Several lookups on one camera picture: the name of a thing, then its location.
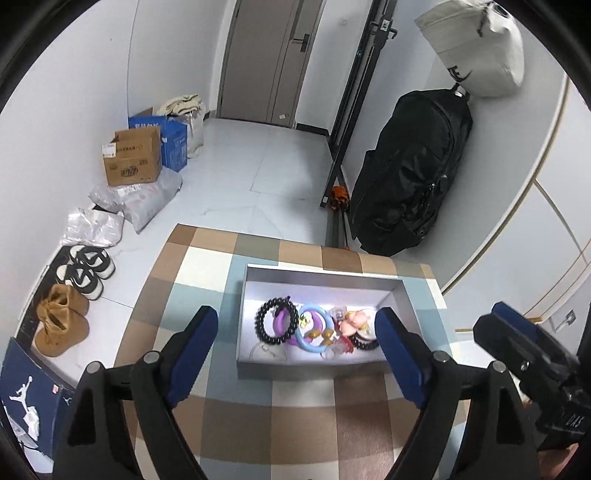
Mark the white canvas bag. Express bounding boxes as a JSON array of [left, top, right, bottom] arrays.
[[415, 1, 525, 98]]

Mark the small red clear charm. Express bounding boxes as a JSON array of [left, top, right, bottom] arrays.
[[329, 305, 349, 322]]

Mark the black backpack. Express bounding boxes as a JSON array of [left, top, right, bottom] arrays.
[[349, 85, 473, 257]]

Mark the orange black glove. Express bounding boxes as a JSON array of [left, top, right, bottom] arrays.
[[328, 185, 349, 211]]

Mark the black metal stand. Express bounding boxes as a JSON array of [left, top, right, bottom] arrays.
[[317, 0, 400, 210]]

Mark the purple ring bracelet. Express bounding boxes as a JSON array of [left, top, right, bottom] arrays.
[[271, 307, 308, 349]]

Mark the grey plastic parcel bag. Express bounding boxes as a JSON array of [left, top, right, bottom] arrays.
[[89, 167, 182, 234]]

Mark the black bead bracelet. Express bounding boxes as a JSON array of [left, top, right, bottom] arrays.
[[254, 295, 301, 345]]

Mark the red clear hair clip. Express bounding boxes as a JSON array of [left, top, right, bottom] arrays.
[[321, 337, 355, 361]]

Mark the grey cardboard box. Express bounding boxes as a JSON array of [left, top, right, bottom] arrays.
[[236, 265, 422, 381]]

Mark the blue ring bracelet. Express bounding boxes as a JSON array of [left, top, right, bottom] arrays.
[[292, 303, 337, 354]]

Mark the white round badge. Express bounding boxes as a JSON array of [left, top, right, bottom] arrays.
[[249, 342, 287, 364]]

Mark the silver plastic bag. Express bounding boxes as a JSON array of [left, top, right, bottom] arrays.
[[60, 209, 124, 248]]

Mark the black spiral bracelet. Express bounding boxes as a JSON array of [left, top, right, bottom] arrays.
[[346, 331, 382, 353]]

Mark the brown cardboard box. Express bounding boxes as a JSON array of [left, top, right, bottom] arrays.
[[101, 126, 162, 187]]

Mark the pink doll figure charm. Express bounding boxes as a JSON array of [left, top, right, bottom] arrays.
[[339, 310, 376, 341]]

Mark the right hand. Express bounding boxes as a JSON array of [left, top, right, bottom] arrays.
[[538, 444, 579, 480]]

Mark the tan boot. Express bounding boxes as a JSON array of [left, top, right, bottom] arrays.
[[47, 284, 89, 316], [34, 300, 89, 358]]

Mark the black shoe mat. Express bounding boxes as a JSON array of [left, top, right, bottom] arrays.
[[15, 246, 69, 348]]

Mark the blue jordan shoe box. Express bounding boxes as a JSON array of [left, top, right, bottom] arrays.
[[1, 338, 75, 458]]

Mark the black white sneaker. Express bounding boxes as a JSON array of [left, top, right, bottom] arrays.
[[56, 263, 103, 301], [69, 245, 116, 280]]

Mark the checkered table cloth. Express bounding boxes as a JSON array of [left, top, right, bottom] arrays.
[[112, 224, 452, 479]]

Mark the beige tote bag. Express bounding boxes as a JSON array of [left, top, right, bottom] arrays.
[[156, 94, 207, 159]]

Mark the blue cardboard box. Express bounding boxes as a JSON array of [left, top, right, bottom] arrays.
[[128, 110, 188, 172]]

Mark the grey door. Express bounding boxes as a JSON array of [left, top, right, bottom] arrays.
[[217, 0, 325, 128]]

